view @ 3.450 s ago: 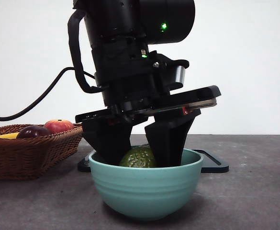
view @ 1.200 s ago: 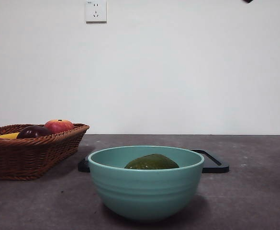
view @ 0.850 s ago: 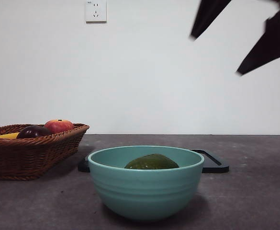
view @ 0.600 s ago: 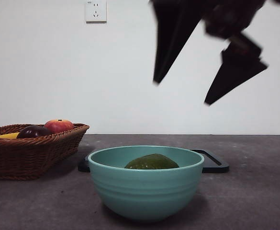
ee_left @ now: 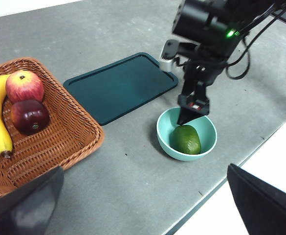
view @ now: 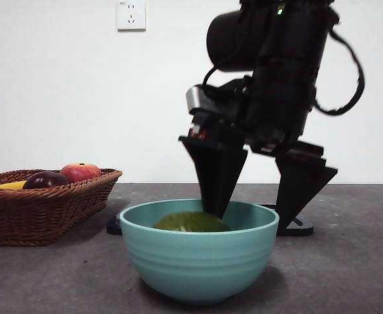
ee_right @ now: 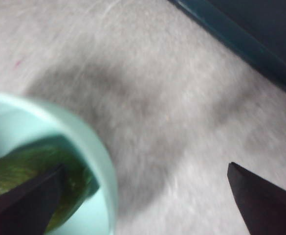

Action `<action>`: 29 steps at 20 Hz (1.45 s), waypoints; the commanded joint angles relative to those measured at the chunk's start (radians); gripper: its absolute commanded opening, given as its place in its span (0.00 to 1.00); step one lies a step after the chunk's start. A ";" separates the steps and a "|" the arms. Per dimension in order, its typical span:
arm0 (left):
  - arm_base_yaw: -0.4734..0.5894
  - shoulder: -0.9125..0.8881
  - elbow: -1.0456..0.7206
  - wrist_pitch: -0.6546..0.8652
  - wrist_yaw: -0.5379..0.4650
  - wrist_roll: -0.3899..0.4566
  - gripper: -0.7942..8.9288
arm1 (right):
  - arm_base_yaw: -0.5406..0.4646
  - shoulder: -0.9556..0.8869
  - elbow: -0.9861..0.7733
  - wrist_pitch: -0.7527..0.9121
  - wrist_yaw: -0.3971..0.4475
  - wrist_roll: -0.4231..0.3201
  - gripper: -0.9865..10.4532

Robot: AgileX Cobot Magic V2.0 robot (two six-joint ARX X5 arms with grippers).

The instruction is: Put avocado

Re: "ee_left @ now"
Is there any black straight cable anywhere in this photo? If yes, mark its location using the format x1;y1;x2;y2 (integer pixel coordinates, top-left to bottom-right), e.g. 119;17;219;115
235;0;286;34

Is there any black looped cable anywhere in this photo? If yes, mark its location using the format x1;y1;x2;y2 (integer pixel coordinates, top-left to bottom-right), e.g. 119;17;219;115
225;36;252;79

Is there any black rectangular tray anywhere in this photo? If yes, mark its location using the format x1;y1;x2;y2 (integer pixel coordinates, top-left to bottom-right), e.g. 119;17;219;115
63;52;179;126

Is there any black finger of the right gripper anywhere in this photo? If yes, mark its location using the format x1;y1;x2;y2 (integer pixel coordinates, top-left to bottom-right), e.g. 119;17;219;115
176;107;205;125

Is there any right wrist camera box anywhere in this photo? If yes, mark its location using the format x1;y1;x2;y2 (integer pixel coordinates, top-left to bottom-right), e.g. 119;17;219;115
160;40;180;72

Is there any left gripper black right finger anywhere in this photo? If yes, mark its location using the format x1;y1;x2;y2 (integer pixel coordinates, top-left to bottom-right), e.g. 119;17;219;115
227;163;286;235

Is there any brown wicker basket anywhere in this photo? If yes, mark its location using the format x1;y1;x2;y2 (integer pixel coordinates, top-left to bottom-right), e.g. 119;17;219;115
0;57;105;203

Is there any teal bowl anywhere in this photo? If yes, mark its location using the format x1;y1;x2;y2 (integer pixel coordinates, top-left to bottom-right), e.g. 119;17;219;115
156;107;218;162

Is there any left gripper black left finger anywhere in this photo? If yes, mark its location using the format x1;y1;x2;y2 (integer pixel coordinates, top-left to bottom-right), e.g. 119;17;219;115
0;165;65;235

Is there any dark red apple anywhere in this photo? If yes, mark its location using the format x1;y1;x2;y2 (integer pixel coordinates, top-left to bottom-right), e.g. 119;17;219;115
10;99;51;136

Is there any green avocado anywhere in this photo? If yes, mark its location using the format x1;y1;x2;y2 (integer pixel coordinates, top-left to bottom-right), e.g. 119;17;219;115
173;125;202;155

